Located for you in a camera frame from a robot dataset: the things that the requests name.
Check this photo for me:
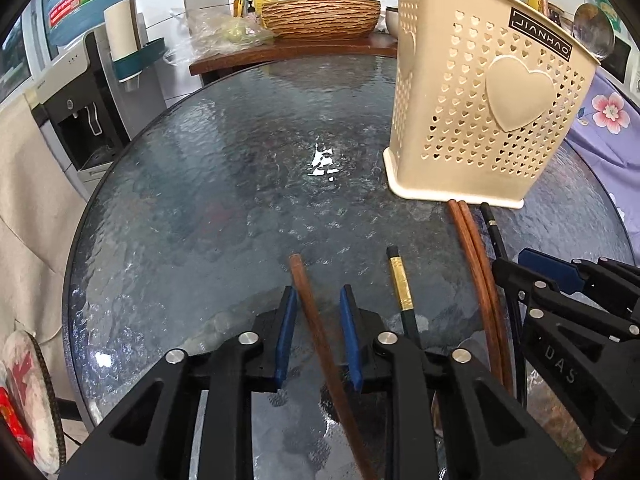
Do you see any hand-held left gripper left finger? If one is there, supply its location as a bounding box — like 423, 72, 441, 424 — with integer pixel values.
57, 285, 301, 480

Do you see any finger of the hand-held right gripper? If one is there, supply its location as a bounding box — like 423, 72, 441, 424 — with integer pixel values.
518, 249, 640, 331
491, 259, 640, 457

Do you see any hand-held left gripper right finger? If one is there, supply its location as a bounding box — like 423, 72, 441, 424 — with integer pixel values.
339, 284, 581, 480

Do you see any black chopstick with gold band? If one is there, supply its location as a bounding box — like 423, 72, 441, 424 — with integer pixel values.
386, 246, 426, 356

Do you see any cream plastic utensil holder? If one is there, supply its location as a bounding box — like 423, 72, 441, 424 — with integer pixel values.
382, 0, 601, 211

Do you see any steel spoon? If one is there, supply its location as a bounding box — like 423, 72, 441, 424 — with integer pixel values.
572, 2, 616, 60

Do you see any purple floral cloth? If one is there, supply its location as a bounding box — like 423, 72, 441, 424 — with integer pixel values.
565, 72, 640, 241

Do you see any white microwave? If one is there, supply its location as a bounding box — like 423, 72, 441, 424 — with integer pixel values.
602, 30, 640, 91

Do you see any beige cloth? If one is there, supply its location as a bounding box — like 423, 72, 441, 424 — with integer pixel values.
0, 95, 88, 346

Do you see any dark wooden counter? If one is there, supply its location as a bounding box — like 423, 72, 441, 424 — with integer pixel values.
189, 35, 401, 78

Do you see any clear plastic bag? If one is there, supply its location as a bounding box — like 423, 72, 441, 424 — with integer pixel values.
170, 7, 276, 61

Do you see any white water dispenser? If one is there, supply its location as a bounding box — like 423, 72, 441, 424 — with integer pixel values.
30, 30, 131, 181

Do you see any teal cup holder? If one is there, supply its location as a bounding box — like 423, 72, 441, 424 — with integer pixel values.
111, 37, 168, 83

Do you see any woven basin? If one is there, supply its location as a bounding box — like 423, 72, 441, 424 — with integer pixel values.
261, 0, 382, 40

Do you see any white framed window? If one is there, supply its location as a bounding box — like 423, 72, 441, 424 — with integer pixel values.
0, 15, 31, 106

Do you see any blue water jug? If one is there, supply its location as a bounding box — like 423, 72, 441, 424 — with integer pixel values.
42, 0, 121, 46

